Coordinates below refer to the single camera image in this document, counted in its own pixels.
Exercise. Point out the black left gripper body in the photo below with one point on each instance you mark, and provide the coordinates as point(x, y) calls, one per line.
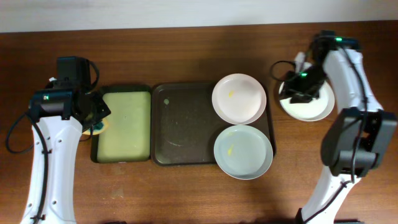
point(97, 111)

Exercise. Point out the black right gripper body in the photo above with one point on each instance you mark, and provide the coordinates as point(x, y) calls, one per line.
point(308, 85)

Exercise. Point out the cream white plate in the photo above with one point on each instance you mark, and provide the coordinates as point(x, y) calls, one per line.
point(317, 109)

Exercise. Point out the green yellow scrub sponge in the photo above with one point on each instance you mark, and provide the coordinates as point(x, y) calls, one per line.
point(97, 128)

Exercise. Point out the pink plate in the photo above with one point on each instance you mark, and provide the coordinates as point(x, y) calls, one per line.
point(239, 99)

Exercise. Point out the pale blue plate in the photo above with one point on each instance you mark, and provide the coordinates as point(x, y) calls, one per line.
point(243, 152)

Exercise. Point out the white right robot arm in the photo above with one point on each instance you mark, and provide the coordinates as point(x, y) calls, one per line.
point(359, 137)

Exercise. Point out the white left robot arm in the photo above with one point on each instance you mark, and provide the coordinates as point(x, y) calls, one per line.
point(50, 198)

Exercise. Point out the black sponge tray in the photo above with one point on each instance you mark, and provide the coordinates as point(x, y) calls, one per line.
point(114, 89)

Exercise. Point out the dark brown serving tray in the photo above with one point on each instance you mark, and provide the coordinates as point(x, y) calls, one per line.
point(184, 125)

